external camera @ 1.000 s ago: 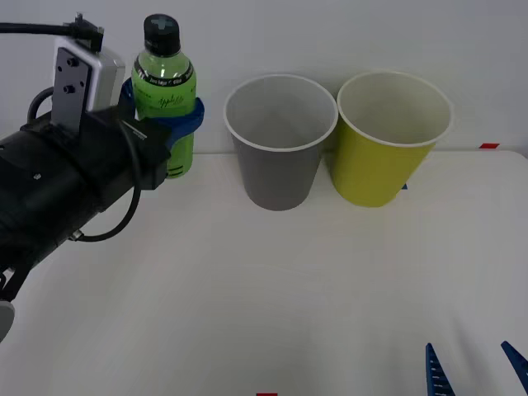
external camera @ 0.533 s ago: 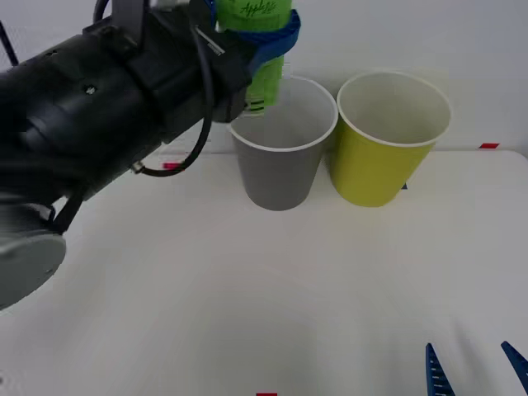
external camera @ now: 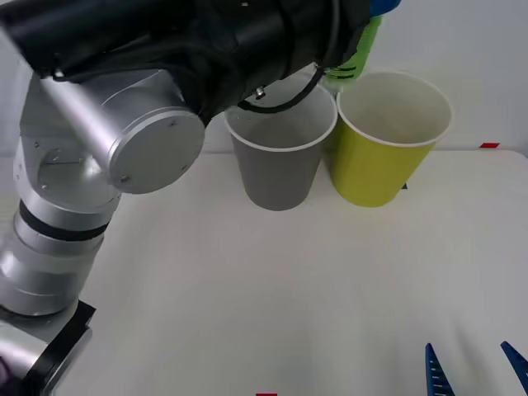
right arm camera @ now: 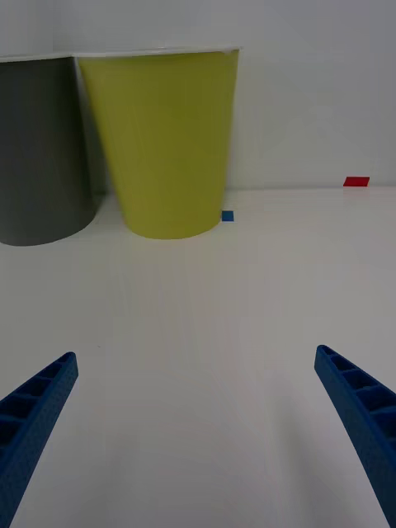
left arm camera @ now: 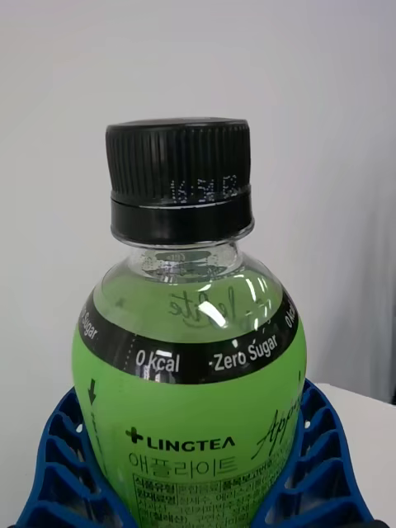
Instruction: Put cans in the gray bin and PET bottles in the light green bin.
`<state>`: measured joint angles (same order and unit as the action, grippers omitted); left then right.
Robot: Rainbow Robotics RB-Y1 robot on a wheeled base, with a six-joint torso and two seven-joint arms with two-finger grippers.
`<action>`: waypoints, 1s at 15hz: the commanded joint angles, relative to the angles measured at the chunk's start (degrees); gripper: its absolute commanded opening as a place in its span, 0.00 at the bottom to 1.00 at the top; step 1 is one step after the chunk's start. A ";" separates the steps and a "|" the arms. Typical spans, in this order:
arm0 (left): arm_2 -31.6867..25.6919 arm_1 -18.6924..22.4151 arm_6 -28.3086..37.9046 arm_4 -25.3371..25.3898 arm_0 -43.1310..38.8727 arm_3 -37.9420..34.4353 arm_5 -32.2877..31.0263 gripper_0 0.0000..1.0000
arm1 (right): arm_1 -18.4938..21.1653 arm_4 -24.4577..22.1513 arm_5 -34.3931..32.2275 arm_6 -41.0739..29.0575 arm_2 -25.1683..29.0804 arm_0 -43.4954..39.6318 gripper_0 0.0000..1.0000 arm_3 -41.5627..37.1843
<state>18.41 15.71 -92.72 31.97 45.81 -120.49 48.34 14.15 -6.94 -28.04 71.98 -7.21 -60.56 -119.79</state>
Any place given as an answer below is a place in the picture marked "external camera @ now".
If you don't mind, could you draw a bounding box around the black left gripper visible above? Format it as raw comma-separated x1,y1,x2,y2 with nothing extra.
340,0,403,67

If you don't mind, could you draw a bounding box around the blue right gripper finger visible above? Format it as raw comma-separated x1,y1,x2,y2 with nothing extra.
500,340,528,394
424,342,455,396

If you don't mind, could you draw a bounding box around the green plastic bottle black cap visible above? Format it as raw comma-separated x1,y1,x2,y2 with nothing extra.
323,15,385,94

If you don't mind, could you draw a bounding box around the yellow-green plastic waste bin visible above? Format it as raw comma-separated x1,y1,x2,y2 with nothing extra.
329,70,454,209

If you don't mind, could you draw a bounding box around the grey plastic waste bin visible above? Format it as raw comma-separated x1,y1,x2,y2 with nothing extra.
224,68,339,212

